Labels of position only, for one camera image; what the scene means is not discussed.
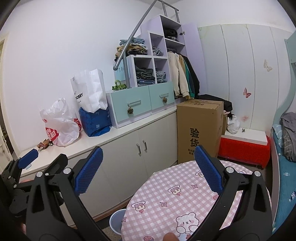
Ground white red plastic bag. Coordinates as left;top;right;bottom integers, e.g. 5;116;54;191
40;98;82;147

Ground brown cardboard box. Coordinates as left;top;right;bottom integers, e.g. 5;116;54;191
177;99;224;164

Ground right hand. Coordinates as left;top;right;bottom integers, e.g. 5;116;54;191
163;232;179;241

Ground light blue trash bin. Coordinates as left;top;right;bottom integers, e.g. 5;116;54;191
109;209;126;235

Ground purple cubby shelf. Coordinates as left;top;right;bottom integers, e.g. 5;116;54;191
113;14;208;93

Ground red storage box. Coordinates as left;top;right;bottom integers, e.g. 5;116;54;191
218;129;271;169

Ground teal bed sheet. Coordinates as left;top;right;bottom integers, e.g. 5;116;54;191
270;124;295;231

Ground white paper shopping bag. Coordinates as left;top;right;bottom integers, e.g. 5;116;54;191
70;69;108;113

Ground white plastic bag on box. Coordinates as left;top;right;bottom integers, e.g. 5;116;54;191
227;115;240;134

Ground pink checkered tablecloth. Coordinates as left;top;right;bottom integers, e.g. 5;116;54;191
120;159;271;241

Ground teal drawer storage unit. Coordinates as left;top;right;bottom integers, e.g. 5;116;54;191
106;81;175;128

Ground hanging clothes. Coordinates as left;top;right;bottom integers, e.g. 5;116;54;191
167;51;200;99

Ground blue fabric bag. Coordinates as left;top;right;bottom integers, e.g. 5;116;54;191
79;108;112;137

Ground small brown item on cabinet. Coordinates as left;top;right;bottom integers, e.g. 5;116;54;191
37;139;53;150

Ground grey clothes on bed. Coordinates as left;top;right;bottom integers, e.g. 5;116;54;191
280;112;296;162

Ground white low cabinet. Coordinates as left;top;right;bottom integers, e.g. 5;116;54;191
21;107;178;221

